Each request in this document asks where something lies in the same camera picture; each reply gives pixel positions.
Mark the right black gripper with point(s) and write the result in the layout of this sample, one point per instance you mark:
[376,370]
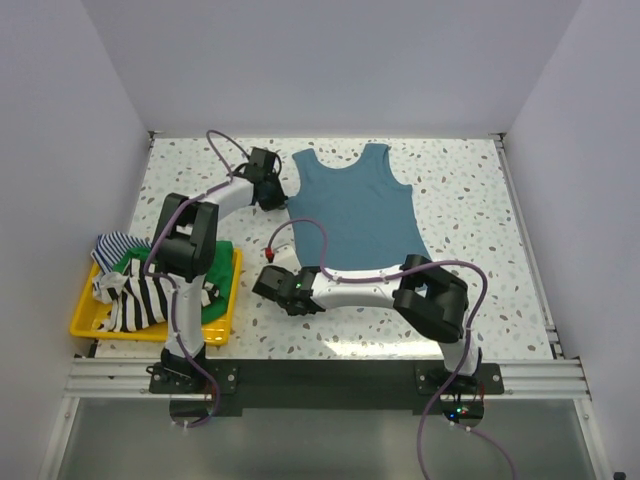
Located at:
[288,311]

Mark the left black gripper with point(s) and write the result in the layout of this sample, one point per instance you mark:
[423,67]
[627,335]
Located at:
[279,200]

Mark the blue ribbed tank top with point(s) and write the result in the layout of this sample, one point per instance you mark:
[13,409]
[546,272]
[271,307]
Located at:
[366,214]

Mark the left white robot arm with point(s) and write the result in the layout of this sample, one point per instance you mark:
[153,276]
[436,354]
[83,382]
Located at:
[184,248]

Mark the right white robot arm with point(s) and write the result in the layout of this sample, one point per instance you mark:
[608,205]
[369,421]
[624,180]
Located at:
[431,299]

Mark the green tank top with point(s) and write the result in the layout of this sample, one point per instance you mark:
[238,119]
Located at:
[218,280]

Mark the black white striped tank top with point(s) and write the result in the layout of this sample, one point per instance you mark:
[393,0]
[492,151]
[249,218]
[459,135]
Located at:
[136,302]

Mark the blue white striped tank top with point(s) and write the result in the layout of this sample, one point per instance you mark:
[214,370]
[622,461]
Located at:
[111,251]

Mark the yellow plastic tray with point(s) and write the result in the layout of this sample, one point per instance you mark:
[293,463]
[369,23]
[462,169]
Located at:
[89,314]

